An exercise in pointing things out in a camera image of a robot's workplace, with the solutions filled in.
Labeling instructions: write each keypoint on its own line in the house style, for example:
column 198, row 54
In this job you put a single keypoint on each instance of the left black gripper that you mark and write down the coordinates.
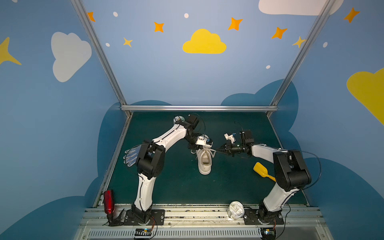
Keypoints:
column 197, row 144

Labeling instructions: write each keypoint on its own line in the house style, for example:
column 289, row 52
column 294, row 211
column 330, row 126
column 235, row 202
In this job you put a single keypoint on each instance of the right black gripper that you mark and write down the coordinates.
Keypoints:
column 231, row 149

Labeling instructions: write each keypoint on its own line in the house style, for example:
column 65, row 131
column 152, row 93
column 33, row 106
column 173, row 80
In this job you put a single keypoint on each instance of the white shoelace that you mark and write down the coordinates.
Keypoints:
column 205, row 151

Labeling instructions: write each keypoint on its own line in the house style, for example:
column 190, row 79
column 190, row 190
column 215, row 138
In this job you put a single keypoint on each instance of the white sneaker shoe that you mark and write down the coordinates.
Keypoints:
column 205, row 164

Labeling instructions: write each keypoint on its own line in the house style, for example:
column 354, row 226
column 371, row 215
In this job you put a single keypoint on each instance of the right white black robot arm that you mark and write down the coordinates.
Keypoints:
column 291, row 172

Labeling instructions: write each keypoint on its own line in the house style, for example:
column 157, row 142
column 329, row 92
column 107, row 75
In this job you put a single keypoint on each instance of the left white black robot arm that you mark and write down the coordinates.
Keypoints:
column 149, row 157

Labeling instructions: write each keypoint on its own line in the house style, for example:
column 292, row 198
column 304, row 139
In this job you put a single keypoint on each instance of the round sunflower label canister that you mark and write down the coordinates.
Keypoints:
column 177, row 119

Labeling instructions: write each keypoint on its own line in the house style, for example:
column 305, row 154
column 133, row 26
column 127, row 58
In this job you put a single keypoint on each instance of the yellow plastic scoop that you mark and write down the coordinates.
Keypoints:
column 262, row 171

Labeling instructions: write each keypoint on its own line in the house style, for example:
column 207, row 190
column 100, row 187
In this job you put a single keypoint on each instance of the blue dotted work glove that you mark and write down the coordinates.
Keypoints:
column 131, row 155

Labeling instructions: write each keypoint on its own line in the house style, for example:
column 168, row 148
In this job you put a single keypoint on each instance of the right small circuit board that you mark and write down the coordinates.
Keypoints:
column 268, row 234

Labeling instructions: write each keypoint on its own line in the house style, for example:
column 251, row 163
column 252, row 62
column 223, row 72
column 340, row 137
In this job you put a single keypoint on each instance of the small circuit board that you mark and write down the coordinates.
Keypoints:
column 142, row 233
column 268, row 234

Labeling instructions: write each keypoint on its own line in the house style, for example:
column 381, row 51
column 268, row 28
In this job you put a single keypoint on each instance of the red bottle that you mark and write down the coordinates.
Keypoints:
column 108, row 200

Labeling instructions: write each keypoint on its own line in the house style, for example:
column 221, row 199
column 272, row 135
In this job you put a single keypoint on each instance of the left small circuit board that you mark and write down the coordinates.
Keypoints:
column 142, row 233

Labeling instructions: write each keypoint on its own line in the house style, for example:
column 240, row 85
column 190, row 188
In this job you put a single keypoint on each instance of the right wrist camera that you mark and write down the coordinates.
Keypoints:
column 230, row 138

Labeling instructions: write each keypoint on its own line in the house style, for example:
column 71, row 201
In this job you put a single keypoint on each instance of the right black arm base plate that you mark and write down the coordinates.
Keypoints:
column 262, row 217

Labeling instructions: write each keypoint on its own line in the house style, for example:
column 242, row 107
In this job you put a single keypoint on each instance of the aluminium front rail base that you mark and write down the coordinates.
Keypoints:
column 207, row 222

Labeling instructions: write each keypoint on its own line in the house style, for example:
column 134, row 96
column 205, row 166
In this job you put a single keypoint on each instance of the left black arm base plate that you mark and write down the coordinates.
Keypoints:
column 133, row 218

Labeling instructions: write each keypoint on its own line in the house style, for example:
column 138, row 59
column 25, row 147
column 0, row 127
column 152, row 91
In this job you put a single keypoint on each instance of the aluminium frame right post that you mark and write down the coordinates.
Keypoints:
column 304, row 49

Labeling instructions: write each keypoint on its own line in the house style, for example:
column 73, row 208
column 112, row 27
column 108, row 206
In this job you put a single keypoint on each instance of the aluminium frame post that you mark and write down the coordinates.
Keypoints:
column 88, row 26
column 304, row 49

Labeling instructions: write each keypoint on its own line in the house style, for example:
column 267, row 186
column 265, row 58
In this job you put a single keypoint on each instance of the aluminium frame left post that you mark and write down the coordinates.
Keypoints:
column 88, row 26

